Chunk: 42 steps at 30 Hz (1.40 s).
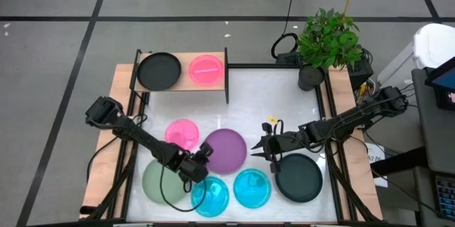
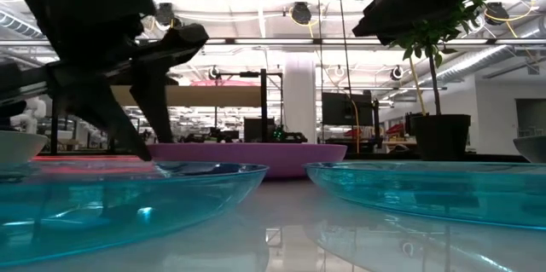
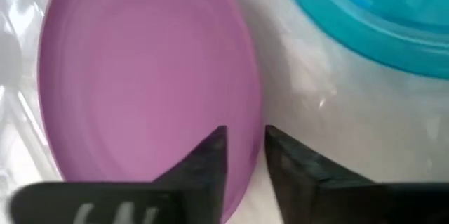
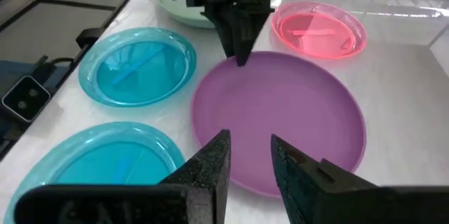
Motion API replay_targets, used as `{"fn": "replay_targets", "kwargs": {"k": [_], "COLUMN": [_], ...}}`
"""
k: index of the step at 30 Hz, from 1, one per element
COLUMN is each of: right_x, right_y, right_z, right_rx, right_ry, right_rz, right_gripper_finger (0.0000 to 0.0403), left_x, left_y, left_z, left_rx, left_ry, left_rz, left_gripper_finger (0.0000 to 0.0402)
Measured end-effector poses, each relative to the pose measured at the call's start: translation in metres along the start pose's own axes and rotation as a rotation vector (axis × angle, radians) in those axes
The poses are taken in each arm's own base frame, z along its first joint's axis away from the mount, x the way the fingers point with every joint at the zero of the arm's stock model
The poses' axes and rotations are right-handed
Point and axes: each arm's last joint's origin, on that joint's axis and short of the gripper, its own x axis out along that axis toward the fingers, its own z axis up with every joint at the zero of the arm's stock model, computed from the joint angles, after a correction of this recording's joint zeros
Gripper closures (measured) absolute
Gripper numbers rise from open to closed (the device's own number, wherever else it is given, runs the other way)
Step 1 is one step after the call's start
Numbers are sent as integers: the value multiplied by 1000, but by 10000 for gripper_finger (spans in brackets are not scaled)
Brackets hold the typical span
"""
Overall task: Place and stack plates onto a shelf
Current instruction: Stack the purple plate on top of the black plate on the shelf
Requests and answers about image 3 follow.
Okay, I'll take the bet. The purple plate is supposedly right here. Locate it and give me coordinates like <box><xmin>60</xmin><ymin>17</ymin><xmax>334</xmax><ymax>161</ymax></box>
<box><xmin>36</xmin><ymin>0</ymin><xmax>264</xmax><ymax>223</ymax></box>

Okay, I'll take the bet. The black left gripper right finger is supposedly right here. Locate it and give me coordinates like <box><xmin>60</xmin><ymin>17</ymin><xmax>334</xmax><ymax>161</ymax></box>
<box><xmin>264</xmin><ymin>124</ymin><xmax>449</xmax><ymax>224</ymax></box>

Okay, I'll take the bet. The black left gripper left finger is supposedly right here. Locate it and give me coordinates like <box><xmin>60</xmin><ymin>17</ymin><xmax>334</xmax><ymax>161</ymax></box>
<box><xmin>8</xmin><ymin>124</ymin><xmax>229</xmax><ymax>224</ymax></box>

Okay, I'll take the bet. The blue transparent plate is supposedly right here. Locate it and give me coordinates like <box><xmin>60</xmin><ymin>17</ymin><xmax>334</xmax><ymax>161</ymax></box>
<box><xmin>280</xmin><ymin>0</ymin><xmax>449</xmax><ymax>80</ymax></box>

